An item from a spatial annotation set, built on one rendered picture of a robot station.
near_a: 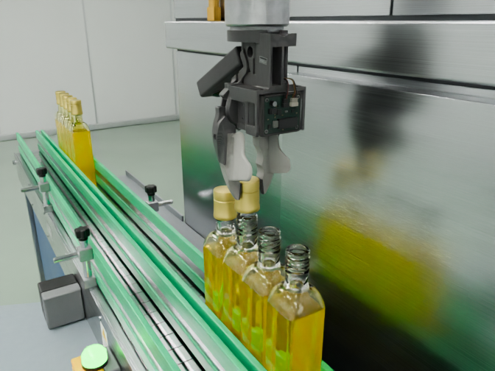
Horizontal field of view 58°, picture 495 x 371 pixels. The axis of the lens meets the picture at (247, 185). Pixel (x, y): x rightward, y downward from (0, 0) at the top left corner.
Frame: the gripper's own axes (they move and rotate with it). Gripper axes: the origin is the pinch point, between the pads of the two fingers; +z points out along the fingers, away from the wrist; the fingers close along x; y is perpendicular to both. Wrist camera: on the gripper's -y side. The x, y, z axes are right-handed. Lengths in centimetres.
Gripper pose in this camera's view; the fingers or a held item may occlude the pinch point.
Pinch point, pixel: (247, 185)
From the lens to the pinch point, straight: 60.9
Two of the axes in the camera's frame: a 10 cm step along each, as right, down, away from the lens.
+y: 5.5, 2.8, -7.9
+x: 8.4, -1.9, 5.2
